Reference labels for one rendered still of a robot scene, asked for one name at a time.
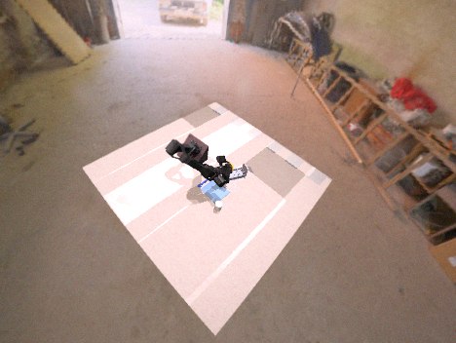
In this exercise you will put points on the light blue rectangular mat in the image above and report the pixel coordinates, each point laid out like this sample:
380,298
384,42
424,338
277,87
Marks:
214,192

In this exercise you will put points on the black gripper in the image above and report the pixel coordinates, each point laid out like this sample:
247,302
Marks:
221,159

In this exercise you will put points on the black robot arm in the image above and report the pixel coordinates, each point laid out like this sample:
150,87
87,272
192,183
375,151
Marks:
207,171

